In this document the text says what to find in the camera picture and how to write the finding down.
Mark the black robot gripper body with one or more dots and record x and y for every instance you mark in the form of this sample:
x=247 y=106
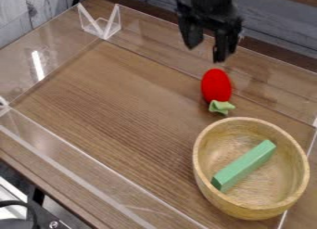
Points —
x=215 y=12

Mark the wooden oval bowl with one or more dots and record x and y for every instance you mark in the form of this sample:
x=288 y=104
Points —
x=272 y=188

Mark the clear acrylic corner bracket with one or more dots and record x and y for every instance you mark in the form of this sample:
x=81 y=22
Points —
x=101 y=27

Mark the red plush strawberry toy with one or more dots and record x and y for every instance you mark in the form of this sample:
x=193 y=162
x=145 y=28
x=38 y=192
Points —
x=216 y=88

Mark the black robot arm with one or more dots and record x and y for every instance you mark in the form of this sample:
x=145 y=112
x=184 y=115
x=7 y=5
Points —
x=213 y=15

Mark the black metal table frame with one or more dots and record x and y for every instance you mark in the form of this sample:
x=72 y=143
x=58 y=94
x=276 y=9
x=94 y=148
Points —
x=28 y=208

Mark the clear acrylic table barrier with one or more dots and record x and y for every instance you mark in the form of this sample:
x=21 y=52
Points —
x=104 y=197

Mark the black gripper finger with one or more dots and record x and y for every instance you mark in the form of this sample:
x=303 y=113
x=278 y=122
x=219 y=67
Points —
x=228 y=36
x=192 y=30

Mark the green rectangular block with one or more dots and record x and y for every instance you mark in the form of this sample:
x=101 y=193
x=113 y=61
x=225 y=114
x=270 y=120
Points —
x=243 y=166

